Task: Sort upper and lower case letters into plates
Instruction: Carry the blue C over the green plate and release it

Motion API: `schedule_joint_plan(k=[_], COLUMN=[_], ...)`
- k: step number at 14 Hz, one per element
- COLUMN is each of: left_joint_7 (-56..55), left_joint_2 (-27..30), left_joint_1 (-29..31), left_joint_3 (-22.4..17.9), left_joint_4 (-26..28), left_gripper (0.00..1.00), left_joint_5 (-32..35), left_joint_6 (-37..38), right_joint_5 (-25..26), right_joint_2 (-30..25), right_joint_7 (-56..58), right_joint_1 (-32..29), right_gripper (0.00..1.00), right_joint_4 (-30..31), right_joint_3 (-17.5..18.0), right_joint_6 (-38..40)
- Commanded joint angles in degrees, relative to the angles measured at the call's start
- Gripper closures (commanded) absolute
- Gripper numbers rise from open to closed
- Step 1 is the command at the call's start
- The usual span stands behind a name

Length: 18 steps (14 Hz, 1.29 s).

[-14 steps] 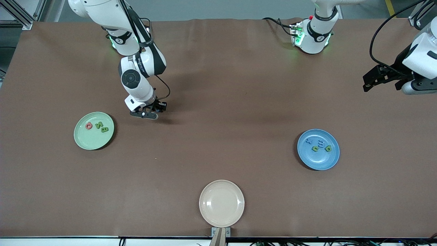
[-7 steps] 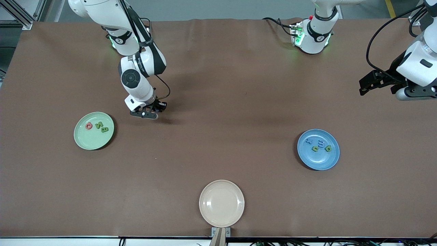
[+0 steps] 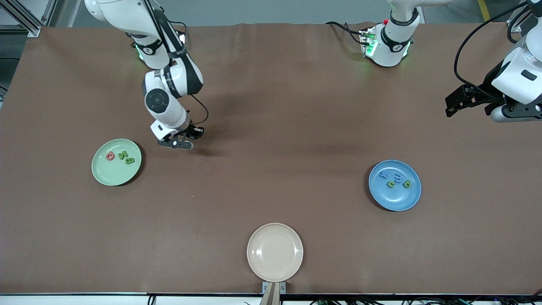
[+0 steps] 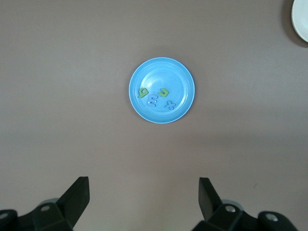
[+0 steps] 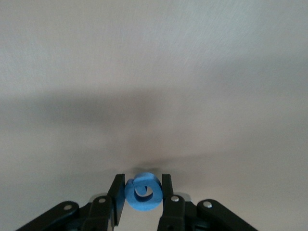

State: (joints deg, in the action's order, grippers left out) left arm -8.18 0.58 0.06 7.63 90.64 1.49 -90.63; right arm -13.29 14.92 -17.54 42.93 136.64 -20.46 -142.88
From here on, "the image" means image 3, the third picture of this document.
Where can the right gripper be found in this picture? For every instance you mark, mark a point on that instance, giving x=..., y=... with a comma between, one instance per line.
x=191, y=131

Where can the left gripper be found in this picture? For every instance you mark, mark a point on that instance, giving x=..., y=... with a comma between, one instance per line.
x=488, y=91

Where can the green uppercase letter B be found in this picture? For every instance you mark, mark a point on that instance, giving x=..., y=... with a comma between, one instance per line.
x=130, y=160

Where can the pink uppercase letter Q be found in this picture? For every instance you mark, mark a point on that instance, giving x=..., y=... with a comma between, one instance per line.
x=107, y=156

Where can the blue lowercase letter e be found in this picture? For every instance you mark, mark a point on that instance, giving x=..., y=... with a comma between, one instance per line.
x=398, y=176

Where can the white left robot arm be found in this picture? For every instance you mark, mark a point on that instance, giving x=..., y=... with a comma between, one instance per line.
x=391, y=46

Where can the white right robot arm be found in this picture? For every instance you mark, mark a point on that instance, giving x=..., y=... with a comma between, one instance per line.
x=118, y=12

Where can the brown table mat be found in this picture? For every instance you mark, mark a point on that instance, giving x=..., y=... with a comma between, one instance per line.
x=254, y=106

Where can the light green plate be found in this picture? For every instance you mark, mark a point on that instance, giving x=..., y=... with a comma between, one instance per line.
x=112, y=173

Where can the blue plate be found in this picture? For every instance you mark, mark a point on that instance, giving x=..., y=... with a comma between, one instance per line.
x=396, y=199

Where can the beige plate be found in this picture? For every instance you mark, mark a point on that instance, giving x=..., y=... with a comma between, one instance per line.
x=275, y=252

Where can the aluminium frame post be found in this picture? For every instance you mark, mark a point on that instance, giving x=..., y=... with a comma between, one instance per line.
x=33, y=30
x=514, y=26

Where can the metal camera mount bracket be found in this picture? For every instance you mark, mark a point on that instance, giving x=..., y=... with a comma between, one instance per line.
x=273, y=296

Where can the black table edge rail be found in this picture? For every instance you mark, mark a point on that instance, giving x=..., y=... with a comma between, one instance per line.
x=381, y=296

